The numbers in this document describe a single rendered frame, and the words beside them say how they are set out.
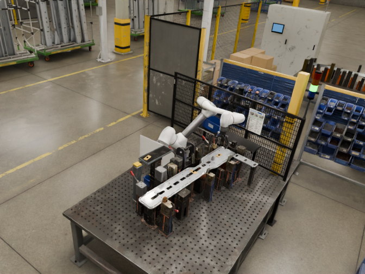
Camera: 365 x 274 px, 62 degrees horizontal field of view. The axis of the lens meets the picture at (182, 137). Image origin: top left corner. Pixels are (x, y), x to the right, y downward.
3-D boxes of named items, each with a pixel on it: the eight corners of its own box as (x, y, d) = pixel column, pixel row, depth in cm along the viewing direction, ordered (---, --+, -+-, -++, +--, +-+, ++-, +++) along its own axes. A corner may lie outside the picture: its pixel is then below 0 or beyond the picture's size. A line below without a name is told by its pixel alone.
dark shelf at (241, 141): (251, 154, 363) (252, 151, 361) (193, 126, 411) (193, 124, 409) (260, 147, 377) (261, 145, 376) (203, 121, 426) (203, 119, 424)
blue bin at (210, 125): (218, 135, 388) (219, 126, 382) (201, 125, 408) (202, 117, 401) (227, 132, 398) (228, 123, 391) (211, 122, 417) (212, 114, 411)
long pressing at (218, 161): (152, 212, 269) (152, 210, 268) (136, 199, 281) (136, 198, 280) (237, 154, 362) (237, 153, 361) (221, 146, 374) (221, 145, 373)
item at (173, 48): (197, 135, 594) (211, 27, 494) (194, 137, 584) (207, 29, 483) (145, 113, 655) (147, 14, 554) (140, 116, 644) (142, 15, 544)
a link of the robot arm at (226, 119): (222, 128, 328) (232, 126, 333) (224, 114, 320) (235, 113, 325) (217, 123, 336) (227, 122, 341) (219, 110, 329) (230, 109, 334)
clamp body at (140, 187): (140, 218, 300) (141, 189, 282) (133, 212, 306) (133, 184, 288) (148, 213, 307) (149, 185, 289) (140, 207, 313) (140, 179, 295)
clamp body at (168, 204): (168, 239, 280) (170, 210, 262) (156, 230, 288) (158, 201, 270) (175, 233, 288) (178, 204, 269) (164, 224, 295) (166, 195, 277)
